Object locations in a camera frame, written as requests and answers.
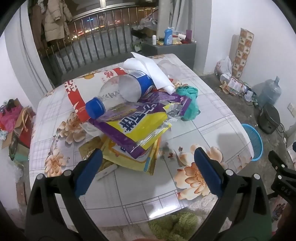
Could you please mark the small white bottle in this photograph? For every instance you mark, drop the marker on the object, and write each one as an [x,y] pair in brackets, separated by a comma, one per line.
[155,39]

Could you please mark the gold packet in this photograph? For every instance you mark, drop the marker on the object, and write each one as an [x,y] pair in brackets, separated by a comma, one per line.
[86,149]

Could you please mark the white plastic bag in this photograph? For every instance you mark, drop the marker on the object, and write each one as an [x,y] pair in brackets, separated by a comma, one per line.
[223,67]

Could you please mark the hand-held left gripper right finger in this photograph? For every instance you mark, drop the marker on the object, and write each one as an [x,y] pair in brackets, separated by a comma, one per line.
[208,171]

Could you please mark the tall patterned box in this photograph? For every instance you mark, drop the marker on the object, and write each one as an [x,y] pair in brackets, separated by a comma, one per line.
[242,53]

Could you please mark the clear plastic container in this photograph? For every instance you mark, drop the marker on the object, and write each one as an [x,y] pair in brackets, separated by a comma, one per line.
[166,68]

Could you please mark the white paper sheet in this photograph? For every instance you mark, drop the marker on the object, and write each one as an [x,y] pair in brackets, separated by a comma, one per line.
[150,69]

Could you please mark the red and white snack bag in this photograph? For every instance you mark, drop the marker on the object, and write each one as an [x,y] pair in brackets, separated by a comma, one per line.
[76,92]

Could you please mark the purple box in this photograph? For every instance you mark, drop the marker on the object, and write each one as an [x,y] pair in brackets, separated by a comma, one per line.
[188,36]

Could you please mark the green rug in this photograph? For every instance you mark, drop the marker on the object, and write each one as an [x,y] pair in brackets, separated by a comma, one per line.
[175,224]

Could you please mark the teal plastic bag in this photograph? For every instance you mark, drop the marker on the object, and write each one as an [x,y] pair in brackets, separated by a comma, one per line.
[192,109]

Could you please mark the pile of papers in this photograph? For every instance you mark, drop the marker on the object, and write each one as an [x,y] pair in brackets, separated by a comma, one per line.
[233,84]

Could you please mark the blue mesh waste basket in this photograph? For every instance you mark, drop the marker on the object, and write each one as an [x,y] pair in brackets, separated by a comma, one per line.
[254,141]

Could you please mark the metal balcony railing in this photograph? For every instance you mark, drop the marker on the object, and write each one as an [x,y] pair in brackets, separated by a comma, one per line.
[111,10]

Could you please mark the clear plastic bottle blue cap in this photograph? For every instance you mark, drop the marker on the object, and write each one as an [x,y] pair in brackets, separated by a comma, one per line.
[120,90]

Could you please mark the black rice cooker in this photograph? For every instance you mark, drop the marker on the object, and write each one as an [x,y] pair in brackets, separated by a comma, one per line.
[269,118]

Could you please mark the wall socket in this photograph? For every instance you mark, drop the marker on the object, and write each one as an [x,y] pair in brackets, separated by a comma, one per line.
[290,110]

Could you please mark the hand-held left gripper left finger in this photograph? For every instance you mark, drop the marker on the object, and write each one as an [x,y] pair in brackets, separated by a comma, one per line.
[90,171]

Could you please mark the blue water jug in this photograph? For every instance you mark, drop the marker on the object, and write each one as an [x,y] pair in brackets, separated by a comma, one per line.
[269,92]

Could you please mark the purple and yellow snack bag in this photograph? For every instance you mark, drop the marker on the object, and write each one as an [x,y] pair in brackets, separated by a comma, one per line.
[138,129]

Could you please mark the floral tablecloth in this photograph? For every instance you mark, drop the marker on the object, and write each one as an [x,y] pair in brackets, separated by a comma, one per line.
[208,111]

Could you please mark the white tube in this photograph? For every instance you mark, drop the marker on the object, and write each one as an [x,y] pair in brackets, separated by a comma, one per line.
[181,36]

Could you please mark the blue detergent bottle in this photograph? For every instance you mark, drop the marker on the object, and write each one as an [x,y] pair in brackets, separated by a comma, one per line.
[168,37]

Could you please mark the red plastic bag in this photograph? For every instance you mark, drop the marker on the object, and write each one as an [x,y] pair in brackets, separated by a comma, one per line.
[10,118]

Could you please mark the brown coat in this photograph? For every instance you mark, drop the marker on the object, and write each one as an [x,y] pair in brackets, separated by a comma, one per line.
[37,27]

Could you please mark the grey cabinet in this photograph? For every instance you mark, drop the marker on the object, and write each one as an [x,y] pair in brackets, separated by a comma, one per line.
[171,53]

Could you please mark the beige coat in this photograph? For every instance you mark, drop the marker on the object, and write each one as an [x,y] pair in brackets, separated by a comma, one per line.
[55,23]

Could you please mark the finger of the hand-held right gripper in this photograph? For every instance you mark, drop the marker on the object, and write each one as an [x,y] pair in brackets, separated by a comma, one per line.
[283,178]

